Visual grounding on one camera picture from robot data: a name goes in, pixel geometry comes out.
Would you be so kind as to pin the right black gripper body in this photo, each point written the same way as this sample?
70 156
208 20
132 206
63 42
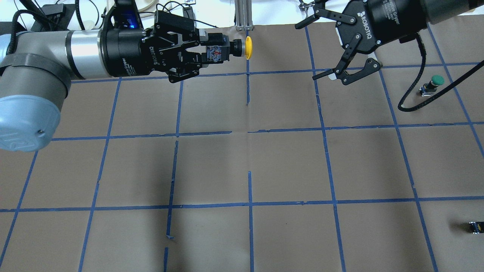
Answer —
389 19

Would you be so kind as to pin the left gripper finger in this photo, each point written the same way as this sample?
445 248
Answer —
165 33
187 66

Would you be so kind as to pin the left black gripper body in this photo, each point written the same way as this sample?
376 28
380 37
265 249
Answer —
123 51

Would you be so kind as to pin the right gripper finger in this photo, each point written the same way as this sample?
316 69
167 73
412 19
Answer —
348 66
327 14

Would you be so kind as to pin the yellow push button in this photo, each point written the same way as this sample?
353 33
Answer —
219 48

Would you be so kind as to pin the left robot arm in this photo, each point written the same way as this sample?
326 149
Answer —
37 68

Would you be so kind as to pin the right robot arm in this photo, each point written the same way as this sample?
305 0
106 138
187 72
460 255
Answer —
435 11

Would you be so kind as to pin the green push button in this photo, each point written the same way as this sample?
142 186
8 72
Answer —
430 88

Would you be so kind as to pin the red push button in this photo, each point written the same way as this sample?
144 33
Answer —
476 227

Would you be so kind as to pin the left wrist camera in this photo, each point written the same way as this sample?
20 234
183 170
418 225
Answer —
122 14

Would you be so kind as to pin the aluminium frame post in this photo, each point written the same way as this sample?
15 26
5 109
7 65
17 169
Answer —
243 15

